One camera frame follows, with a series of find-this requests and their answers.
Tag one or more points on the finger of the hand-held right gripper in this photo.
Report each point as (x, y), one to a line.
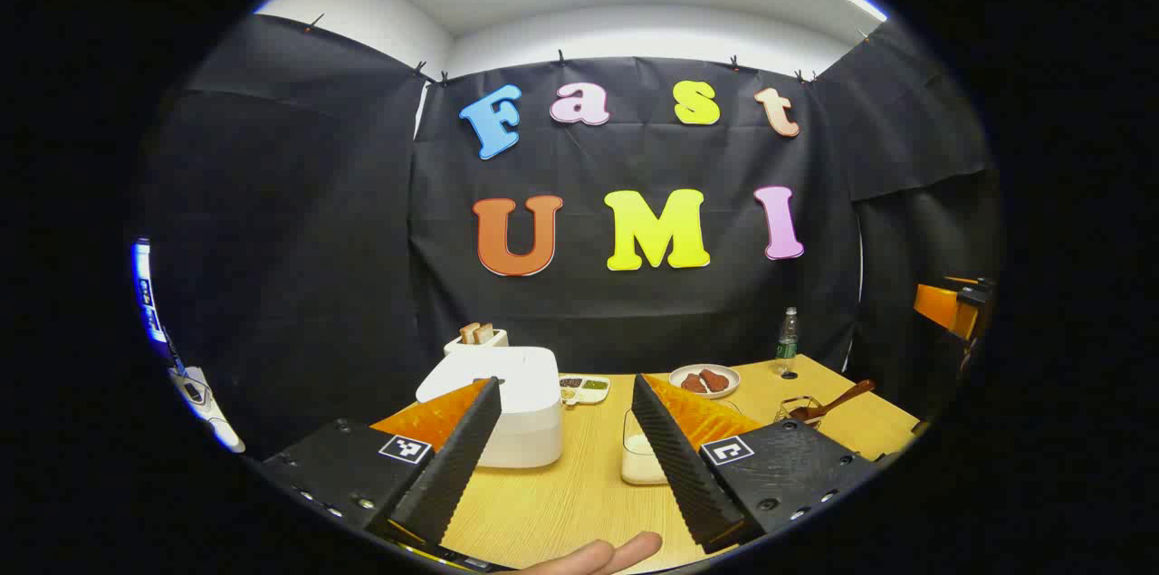
(937, 305)

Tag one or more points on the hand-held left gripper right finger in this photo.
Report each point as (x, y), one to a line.
(679, 466)

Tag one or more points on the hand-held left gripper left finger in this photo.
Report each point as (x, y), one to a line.
(453, 466)

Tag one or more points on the glass container of white rice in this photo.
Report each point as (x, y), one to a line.
(638, 459)

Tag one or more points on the white rice cooker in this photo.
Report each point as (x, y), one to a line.
(530, 412)

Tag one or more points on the brown wooden spoon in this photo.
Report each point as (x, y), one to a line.
(828, 403)

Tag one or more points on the brown meat piece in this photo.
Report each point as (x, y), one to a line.
(694, 384)
(714, 379)

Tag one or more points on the white round plate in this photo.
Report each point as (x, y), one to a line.
(724, 392)

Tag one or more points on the white toaster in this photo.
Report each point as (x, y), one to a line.
(475, 349)

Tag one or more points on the white divided condiment dish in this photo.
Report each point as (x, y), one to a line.
(584, 388)

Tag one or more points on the toast bread slice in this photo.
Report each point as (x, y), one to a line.
(485, 331)
(468, 333)

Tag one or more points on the clear plastic water bottle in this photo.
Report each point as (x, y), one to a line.
(787, 344)

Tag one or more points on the black backdrop cloth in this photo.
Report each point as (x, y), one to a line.
(317, 240)

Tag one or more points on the small ceiling light panel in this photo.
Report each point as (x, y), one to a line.
(866, 4)

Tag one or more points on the blue lit screen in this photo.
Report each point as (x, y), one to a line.
(147, 290)

